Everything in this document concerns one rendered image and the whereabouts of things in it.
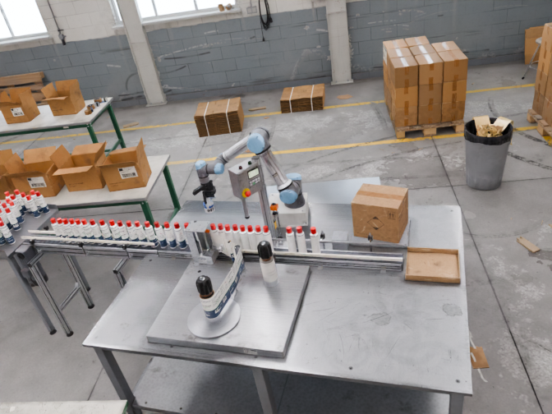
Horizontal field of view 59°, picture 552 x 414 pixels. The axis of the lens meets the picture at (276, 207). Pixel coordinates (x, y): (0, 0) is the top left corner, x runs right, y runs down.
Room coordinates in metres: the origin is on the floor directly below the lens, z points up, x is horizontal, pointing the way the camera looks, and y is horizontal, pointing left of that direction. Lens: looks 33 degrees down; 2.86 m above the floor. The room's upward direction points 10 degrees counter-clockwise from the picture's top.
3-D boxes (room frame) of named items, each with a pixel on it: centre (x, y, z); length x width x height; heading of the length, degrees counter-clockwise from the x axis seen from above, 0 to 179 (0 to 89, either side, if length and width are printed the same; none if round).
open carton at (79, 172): (4.19, 1.67, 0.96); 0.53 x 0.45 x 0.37; 171
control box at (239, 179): (2.65, 0.15, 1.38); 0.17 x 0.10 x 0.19; 124
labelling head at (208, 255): (2.59, 0.51, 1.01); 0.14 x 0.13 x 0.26; 69
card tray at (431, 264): (2.17, -0.85, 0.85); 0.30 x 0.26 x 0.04; 69
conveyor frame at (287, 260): (2.53, 0.08, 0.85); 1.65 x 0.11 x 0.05; 69
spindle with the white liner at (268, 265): (2.24, 0.11, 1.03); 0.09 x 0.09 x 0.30
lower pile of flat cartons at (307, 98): (7.08, -0.70, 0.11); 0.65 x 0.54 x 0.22; 77
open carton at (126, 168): (4.07, 1.27, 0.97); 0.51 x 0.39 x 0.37; 175
